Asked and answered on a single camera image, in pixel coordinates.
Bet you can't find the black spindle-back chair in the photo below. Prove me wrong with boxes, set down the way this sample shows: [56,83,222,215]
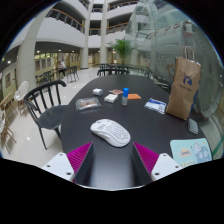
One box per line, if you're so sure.
[22,79,69,151]

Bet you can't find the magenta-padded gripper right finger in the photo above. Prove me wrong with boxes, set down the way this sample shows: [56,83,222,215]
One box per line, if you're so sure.
[131,141,184,187]

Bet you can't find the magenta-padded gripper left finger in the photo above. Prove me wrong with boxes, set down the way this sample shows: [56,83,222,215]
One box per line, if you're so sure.
[41,141,96,188]

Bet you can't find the white wire chair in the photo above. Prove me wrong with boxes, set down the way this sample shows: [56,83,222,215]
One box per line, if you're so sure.
[13,80,30,103]

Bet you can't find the group of black chairs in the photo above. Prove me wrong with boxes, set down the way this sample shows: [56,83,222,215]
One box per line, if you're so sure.
[34,65,80,86]
[98,62,154,79]

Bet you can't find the light teal cartoon mouse pad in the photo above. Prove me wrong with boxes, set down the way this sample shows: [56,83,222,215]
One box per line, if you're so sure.
[169,137,213,168]

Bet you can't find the orange flat card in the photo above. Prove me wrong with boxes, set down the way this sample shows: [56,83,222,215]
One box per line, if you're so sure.
[127,93,142,101]

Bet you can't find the brown paper bag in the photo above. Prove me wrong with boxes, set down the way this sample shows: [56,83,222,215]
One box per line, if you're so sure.
[165,45,202,122]

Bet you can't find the white and blue packet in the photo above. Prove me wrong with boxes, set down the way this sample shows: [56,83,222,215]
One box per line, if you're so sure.
[143,97,167,115]

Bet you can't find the small blue-capped bottle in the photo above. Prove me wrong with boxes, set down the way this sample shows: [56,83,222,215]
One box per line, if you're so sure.
[121,87,130,107]

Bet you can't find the brown flat packet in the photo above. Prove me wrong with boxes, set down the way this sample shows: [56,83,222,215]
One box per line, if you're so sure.
[108,88,124,96]

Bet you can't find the white perforated computer mouse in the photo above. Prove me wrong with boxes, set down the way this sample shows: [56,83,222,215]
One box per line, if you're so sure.
[89,118,132,148]

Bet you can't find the white rectangular box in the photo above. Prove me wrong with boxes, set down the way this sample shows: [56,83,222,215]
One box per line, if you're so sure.
[103,93,119,104]

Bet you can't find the light wooden chair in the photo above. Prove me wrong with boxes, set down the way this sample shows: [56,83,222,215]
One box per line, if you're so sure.
[0,113,18,154]
[0,91,19,116]

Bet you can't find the black chair with curved back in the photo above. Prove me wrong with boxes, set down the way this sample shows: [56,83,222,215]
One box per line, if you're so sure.
[96,68,131,77]

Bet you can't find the person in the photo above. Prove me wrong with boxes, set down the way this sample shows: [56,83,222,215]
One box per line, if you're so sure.
[56,60,69,78]

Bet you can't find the small white box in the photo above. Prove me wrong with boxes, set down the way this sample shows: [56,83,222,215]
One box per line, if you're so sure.
[92,87,104,97]

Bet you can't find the green potted plant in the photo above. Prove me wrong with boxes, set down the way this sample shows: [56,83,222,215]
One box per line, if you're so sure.
[108,38,136,66]

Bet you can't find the clear plastic snack bag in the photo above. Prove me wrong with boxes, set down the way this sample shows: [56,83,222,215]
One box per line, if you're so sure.
[75,96,103,112]

